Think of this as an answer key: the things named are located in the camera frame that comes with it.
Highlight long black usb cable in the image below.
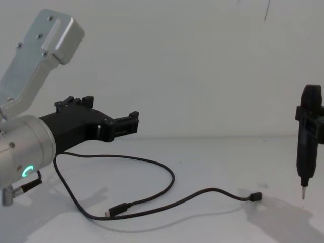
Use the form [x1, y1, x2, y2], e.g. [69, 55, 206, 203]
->
[54, 151, 263, 221]

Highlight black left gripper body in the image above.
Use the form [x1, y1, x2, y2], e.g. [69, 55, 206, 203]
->
[38, 107, 113, 157]

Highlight white table cloth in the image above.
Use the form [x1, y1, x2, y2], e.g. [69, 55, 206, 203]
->
[0, 136, 324, 243]

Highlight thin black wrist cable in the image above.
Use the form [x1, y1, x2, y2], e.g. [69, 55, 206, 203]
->
[1, 169, 43, 207]

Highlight black electric screwdriver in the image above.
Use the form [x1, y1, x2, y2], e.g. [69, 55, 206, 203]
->
[296, 84, 324, 201]

